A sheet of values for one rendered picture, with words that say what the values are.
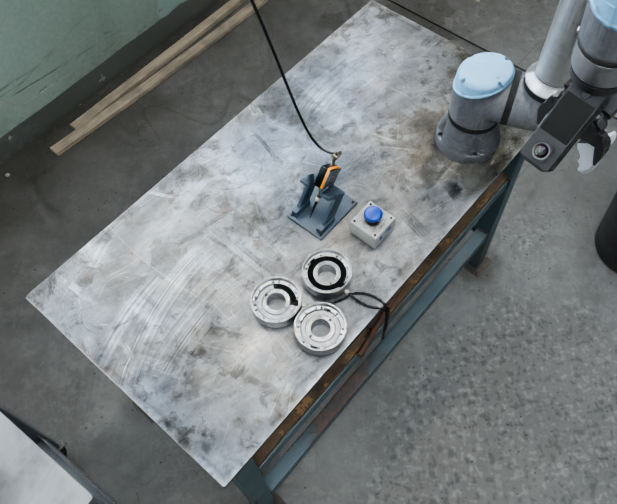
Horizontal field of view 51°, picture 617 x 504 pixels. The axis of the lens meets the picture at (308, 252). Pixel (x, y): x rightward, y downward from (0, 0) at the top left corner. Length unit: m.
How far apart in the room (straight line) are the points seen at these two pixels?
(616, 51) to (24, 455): 1.29
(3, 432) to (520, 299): 1.62
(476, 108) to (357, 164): 0.30
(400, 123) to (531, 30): 1.62
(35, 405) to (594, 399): 1.78
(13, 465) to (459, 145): 1.18
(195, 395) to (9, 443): 0.43
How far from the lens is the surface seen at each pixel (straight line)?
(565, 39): 1.33
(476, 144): 1.54
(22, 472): 1.51
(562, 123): 0.86
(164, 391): 1.32
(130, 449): 2.17
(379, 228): 1.39
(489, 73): 1.44
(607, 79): 0.82
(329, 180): 1.37
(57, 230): 2.60
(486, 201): 1.83
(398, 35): 1.84
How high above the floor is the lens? 2.02
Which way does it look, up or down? 60 degrees down
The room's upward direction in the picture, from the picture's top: 4 degrees counter-clockwise
